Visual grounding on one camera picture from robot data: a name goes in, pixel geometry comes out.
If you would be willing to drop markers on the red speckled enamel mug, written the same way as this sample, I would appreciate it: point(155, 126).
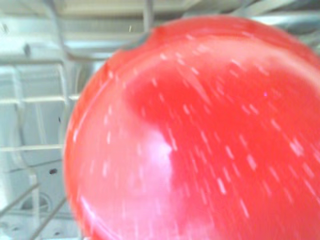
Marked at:
point(195, 135)

